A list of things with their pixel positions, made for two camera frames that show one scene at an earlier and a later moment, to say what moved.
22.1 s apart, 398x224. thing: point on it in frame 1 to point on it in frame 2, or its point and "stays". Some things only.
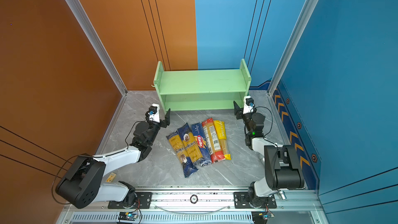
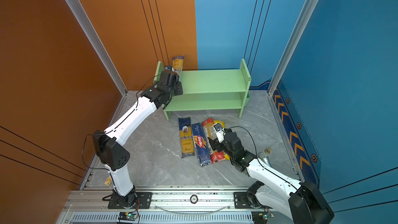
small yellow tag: (111, 177) stays
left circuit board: (127, 216) stays
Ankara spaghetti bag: (188, 167) to (178, 65)
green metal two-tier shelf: (202, 89) stays
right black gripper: (239, 113) to (215, 144)
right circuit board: (259, 217) stays
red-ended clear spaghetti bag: (216, 154) stays
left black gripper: (166, 122) to (178, 85)
